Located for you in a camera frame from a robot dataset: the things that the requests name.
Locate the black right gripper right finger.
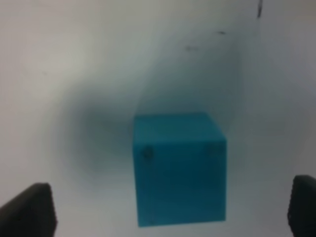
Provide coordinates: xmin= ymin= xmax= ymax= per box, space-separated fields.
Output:
xmin=287 ymin=175 xmax=316 ymax=237

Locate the blue cube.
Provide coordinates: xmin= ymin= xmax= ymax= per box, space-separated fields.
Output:
xmin=133 ymin=113 xmax=227 ymax=227

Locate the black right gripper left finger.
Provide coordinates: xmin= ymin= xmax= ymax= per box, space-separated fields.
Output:
xmin=0 ymin=183 xmax=57 ymax=237

